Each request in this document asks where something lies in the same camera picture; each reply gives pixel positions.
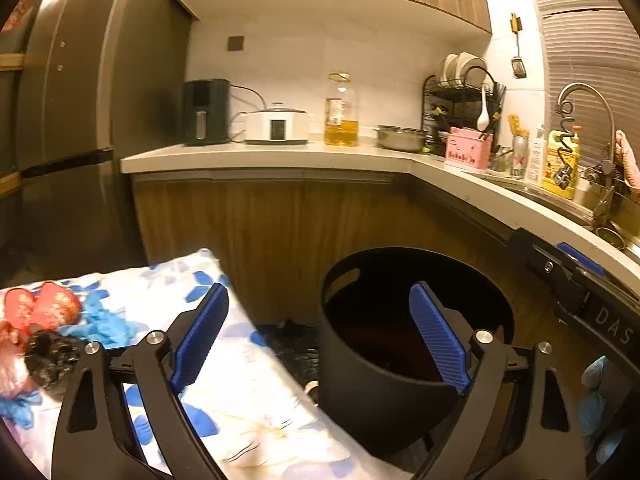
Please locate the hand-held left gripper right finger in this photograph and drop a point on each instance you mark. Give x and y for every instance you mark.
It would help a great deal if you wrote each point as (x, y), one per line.
(440, 335)

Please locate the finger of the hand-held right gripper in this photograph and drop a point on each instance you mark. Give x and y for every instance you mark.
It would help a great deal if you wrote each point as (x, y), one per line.
(577, 255)

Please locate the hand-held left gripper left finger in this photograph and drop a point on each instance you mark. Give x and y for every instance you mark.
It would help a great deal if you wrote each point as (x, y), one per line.
(200, 332)

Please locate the black round trash bin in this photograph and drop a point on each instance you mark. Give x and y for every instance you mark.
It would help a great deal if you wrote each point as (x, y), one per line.
(360, 365)

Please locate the person's right hand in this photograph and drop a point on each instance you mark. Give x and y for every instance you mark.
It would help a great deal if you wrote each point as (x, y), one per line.
(597, 385)

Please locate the steel sink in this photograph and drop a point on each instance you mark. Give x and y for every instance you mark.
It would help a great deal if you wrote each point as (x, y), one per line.
(560, 205)

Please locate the blue floral tablecloth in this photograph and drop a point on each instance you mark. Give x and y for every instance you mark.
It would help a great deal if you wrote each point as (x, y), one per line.
(250, 385)

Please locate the yellow detergent bottle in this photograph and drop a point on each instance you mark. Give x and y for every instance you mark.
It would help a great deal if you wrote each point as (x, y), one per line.
(560, 165)

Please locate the blue disposable glove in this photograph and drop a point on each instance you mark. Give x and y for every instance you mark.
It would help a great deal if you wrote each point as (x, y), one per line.
(20, 407)
(102, 322)

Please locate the white pump bottle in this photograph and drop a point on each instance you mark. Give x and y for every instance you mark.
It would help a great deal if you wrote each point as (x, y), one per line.
(535, 160)

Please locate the pink cloth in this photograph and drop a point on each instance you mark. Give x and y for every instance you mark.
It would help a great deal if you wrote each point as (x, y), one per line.
(629, 160)

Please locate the silver can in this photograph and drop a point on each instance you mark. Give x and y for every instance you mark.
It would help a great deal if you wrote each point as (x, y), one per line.
(519, 160)

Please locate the wooden kitchen base cabinet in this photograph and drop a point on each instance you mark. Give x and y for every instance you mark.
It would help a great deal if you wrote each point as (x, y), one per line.
(260, 220)

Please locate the large red paper cup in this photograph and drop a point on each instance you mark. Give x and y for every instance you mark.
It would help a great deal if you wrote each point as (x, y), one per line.
(57, 305)

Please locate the steel faucet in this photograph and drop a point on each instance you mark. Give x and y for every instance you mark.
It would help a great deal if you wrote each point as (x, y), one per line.
(607, 110)

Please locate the crumpled black plastic bag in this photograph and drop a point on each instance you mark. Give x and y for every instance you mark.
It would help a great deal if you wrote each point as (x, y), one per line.
(52, 360)

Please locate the pink utensil box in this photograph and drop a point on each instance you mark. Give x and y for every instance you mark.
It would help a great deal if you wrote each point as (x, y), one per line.
(467, 152)

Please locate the white ladle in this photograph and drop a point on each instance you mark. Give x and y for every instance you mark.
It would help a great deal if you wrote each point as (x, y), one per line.
(483, 117)

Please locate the small red paper cup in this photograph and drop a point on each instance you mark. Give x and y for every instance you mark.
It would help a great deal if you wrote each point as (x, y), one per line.
(20, 310)

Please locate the clear pink plastic bag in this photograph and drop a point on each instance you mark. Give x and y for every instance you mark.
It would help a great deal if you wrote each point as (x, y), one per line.
(12, 365)

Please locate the hanging spatula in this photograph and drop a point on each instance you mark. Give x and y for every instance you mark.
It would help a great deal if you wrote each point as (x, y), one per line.
(518, 65)

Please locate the steel bowl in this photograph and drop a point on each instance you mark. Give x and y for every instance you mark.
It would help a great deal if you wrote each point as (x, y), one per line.
(400, 138)

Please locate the black dish rack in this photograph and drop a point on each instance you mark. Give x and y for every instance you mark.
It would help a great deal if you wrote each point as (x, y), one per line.
(435, 105)

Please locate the white electric cooker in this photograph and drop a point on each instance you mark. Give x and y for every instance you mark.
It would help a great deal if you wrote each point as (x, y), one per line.
(277, 127)

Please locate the window blinds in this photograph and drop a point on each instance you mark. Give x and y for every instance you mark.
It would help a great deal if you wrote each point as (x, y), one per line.
(590, 35)

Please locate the white plates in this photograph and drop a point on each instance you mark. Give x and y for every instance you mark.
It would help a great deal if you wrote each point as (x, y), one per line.
(462, 66)

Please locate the black air fryer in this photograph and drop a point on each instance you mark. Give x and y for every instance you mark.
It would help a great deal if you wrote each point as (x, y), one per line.
(205, 110)

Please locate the cooking oil bottle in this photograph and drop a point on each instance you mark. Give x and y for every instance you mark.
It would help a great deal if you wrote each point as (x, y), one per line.
(342, 125)

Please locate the grey refrigerator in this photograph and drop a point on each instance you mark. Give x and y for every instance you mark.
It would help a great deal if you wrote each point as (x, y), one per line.
(75, 85)

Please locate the dark wall socket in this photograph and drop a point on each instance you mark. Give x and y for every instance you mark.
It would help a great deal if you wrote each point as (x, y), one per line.
(235, 43)

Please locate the wooden door frame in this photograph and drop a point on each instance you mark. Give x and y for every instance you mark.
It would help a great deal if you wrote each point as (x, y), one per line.
(10, 61)

